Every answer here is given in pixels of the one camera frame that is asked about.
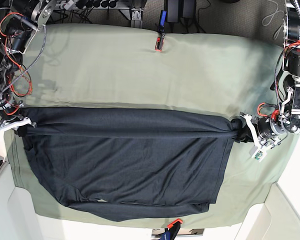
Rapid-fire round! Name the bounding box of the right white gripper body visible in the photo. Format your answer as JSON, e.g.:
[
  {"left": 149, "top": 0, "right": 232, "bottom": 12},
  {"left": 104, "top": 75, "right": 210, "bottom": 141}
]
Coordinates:
[{"left": 0, "top": 117, "right": 37, "bottom": 132}]

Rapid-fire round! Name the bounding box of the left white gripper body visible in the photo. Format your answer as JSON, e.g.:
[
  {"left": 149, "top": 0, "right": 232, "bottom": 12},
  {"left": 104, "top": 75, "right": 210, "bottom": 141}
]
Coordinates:
[{"left": 240, "top": 112, "right": 282, "bottom": 149}]

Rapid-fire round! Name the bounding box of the dark long-sleeve T-shirt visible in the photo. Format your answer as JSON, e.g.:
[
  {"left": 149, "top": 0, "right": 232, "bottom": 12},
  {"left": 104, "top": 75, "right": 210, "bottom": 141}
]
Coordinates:
[{"left": 18, "top": 107, "right": 243, "bottom": 222}]

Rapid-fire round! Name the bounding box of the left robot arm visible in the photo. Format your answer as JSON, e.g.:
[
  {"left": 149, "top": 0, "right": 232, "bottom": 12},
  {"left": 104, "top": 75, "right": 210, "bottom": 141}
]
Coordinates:
[{"left": 237, "top": 0, "right": 300, "bottom": 151}]

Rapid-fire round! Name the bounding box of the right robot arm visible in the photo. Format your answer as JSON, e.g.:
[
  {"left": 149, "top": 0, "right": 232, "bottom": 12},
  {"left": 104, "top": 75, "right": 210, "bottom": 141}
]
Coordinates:
[{"left": 0, "top": 0, "right": 56, "bottom": 132}]

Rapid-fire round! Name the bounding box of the green table cloth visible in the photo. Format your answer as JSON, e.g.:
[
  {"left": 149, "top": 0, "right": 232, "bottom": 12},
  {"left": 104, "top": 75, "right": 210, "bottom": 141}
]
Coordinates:
[{"left": 4, "top": 24, "right": 300, "bottom": 228}]

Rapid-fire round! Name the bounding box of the top centre blue-orange clamp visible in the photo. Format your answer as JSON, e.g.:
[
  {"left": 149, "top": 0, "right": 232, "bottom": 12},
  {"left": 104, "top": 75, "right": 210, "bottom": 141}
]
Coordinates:
[{"left": 155, "top": 10, "right": 167, "bottom": 52}]

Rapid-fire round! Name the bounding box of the bottom orange-black clamp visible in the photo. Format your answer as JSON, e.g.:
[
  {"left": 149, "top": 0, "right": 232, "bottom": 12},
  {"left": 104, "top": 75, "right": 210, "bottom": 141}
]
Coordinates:
[{"left": 160, "top": 218, "right": 183, "bottom": 240}]

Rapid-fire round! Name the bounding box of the white power strip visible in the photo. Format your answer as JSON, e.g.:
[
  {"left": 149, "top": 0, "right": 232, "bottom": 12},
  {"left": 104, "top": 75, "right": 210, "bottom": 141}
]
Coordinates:
[{"left": 54, "top": 0, "right": 77, "bottom": 11}]

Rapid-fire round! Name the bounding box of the black power adapter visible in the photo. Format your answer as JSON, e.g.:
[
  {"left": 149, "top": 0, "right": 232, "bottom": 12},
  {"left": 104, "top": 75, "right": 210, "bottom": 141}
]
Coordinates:
[{"left": 164, "top": 0, "right": 197, "bottom": 23}]

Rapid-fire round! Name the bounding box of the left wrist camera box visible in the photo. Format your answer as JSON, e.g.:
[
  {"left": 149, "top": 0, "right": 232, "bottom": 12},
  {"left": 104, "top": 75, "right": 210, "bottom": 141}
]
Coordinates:
[{"left": 249, "top": 147, "right": 267, "bottom": 163}]

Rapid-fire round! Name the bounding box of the metal table bracket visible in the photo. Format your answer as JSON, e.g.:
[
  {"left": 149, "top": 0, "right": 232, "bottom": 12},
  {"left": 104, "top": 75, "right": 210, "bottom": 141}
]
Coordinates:
[{"left": 130, "top": 8, "right": 144, "bottom": 29}]

